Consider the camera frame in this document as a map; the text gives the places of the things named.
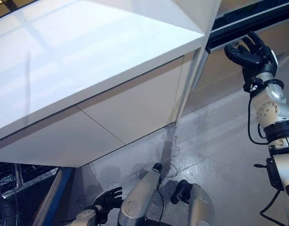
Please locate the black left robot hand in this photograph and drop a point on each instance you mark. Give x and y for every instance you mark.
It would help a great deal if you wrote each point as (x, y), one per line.
(109, 199)

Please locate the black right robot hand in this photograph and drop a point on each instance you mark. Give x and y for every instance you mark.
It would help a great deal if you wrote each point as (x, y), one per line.
(257, 58)

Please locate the steel fridge drawer front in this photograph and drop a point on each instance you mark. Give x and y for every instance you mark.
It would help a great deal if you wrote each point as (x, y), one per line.
(231, 35)

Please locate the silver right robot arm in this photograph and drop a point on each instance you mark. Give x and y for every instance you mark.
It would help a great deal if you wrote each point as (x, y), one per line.
(271, 110)

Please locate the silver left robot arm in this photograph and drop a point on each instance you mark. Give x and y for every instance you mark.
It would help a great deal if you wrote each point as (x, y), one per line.
(88, 216)

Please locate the stainless steel fridge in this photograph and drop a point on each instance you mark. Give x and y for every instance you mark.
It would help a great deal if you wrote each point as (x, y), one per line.
(222, 70)

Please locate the silver left robot leg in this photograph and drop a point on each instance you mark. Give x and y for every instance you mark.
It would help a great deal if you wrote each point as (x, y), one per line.
(139, 200)

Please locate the silver robot leg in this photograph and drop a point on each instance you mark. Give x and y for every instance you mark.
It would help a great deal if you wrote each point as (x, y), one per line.
(201, 207)
(139, 200)

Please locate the white tall side panel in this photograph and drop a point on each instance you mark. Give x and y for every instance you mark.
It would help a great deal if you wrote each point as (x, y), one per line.
(196, 14)

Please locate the silver right robot leg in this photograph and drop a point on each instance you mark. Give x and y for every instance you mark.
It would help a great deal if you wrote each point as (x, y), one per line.
(201, 207)

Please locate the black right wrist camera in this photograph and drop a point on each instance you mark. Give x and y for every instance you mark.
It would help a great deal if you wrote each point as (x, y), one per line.
(252, 86)

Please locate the blue and wood frame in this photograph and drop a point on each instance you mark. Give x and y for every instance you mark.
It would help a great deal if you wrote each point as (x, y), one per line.
(57, 188)

